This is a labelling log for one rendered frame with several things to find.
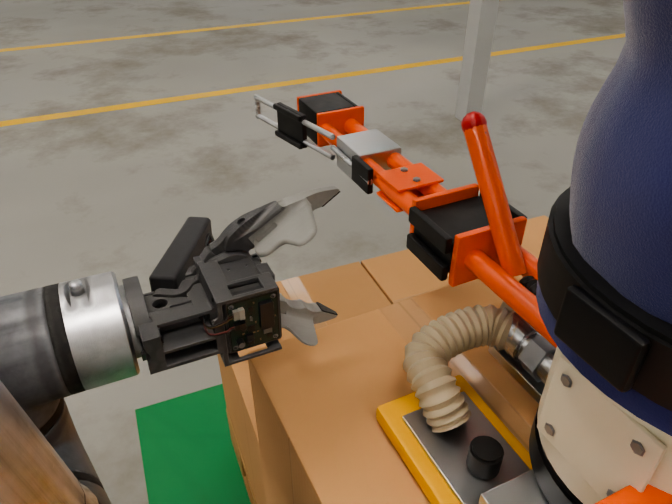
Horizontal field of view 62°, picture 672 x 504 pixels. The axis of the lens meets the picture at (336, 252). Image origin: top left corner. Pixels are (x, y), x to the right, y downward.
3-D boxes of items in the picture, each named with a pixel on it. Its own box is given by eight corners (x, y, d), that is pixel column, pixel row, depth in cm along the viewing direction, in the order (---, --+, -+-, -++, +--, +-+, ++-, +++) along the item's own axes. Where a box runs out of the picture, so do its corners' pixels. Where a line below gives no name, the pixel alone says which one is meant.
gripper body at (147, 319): (289, 349, 49) (151, 393, 45) (258, 294, 56) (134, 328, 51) (286, 281, 45) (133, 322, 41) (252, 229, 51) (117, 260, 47)
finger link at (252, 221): (303, 229, 51) (234, 293, 51) (296, 220, 52) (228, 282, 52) (272, 199, 47) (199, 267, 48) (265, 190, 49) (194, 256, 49)
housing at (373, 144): (402, 177, 74) (404, 146, 71) (356, 188, 72) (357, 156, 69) (377, 157, 79) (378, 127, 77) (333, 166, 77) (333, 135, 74)
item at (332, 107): (363, 138, 84) (364, 106, 81) (319, 147, 81) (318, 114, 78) (340, 119, 90) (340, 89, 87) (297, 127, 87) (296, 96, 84)
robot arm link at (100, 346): (82, 341, 51) (53, 255, 45) (136, 326, 53) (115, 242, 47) (92, 413, 44) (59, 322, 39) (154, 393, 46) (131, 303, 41)
